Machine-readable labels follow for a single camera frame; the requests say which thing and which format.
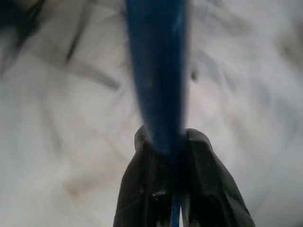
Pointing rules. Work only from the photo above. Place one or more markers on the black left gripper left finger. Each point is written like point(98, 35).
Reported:
point(142, 189)

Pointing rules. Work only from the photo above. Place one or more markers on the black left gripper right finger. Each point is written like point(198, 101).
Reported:
point(208, 189)

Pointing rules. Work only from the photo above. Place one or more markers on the blue plastic hanger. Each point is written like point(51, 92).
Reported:
point(156, 71)

